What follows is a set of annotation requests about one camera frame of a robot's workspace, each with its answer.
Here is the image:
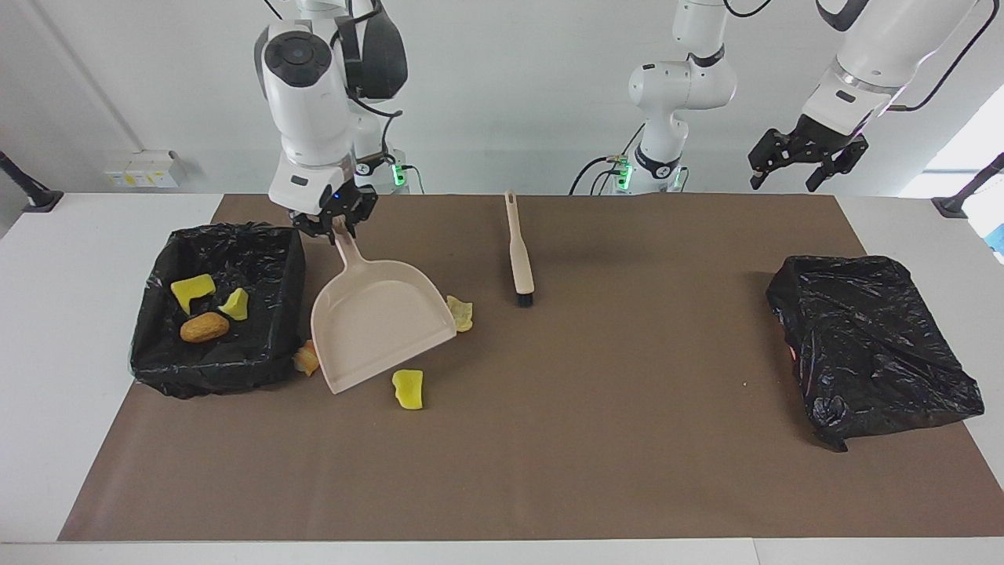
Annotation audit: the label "black stand foot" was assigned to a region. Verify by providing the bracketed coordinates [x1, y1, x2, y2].
[0, 151, 64, 213]
[932, 153, 1004, 219]

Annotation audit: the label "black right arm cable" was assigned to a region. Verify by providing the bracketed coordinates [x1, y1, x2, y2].
[263, 0, 405, 170]

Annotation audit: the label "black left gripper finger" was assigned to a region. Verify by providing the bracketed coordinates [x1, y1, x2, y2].
[748, 129, 795, 192]
[806, 135, 870, 194]

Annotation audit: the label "notched yellow sponge piece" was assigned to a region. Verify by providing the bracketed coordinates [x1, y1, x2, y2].
[170, 273, 217, 315]

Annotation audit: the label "rounded yellow sponge piece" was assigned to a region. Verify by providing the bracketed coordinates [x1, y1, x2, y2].
[392, 369, 424, 410]

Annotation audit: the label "small yellow sponge wedge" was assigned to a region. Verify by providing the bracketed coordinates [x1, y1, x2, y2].
[217, 287, 250, 322]

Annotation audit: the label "open bin black liner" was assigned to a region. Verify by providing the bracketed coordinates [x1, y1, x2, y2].
[129, 222, 307, 399]

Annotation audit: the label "brown paper table mat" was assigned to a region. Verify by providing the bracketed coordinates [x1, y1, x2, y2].
[57, 194, 1004, 542]

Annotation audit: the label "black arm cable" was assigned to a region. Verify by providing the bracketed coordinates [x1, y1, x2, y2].
[263, 0, 405, 170]
[722, 0, 1004, 112]

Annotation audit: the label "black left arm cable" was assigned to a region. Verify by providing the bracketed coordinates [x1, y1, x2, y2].
[722, 0, 1004, 112]

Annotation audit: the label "beige brush black bristles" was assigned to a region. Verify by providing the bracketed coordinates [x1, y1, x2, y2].
[504, 191, 536, 308]

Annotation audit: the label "white wall outlet box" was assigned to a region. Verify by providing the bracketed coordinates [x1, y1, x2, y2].
[104, 151, 180, 189]

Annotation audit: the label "black base cable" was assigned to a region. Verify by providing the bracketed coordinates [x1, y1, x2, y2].
[570, 153, 632, 195]

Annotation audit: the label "crumpled black plastic bag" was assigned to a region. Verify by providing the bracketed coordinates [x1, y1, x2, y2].
[766, 255, 985, 453]

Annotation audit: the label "beige plastic dustpan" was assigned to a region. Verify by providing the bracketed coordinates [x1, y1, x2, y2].
[311, 224, 458, 396]

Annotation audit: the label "brown bread roll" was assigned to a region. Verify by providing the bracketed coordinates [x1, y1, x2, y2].
[180, 312, 231, 344]

